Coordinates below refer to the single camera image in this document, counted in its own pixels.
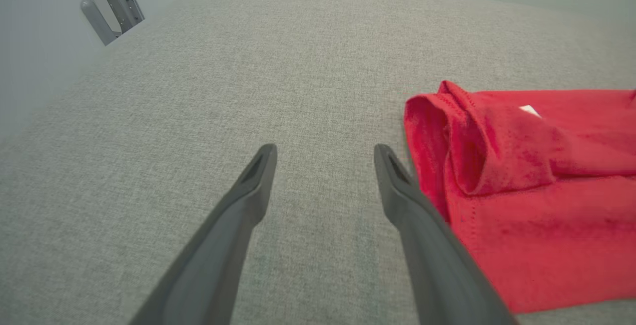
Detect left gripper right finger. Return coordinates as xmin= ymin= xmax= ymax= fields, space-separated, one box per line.
xmin=374 ymin=144 xmax=520 ymax=325

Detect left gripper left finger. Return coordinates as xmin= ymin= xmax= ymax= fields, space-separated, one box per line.
xmin=130 ymin=144 xmax=277 ymax=325

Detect red and white jersey shirt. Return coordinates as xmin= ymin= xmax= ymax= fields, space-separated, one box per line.
xmin=404 ymin=80 xmax=636 ymax=314

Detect grey metal cart frame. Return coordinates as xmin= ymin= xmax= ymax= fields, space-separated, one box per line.
xmin=66 ymin=0 xmax=146 ymax=46

